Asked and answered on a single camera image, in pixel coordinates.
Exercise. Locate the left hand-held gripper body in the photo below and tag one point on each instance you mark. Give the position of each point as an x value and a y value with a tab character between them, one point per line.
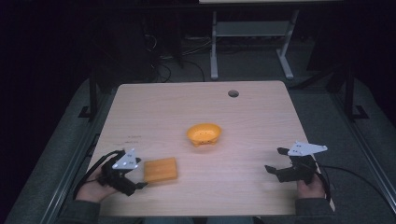
120	175

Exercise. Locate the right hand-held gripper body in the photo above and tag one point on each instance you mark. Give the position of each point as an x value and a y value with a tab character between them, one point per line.
300	163

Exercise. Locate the orange rectangular sponge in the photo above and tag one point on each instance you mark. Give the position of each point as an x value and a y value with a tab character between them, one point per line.
160	169

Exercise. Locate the person's right hand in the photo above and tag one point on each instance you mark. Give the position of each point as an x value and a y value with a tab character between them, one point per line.
309	189

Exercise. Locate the person's left hand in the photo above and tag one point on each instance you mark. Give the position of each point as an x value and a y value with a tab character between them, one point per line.
93	189

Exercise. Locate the orange plastic bowl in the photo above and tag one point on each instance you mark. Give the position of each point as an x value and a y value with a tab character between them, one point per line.
204	133

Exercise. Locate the black metal stand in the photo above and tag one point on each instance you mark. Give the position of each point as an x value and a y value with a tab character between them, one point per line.
351	96
93	96

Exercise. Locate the grey metal table frame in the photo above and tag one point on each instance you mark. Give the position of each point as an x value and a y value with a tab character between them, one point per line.
252	43

